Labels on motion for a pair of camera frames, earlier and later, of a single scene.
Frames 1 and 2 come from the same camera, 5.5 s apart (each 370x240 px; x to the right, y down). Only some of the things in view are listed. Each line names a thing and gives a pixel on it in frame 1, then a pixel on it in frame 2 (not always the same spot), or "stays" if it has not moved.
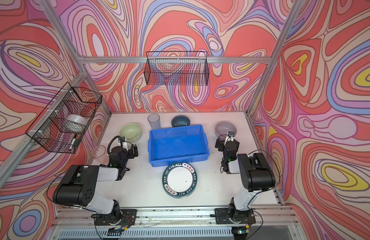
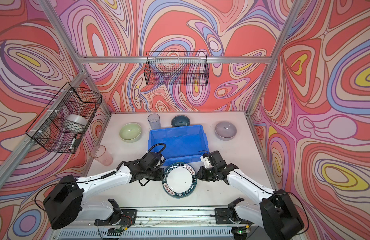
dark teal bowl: x=180 y=120 stays
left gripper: x=131 y=155 -> x=159 y=178
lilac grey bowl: x=222 y=128 stays
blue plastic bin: x=186 y=144 stays
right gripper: x=221 y=143 -> x=202 y=177
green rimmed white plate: x=179 y=180 stays
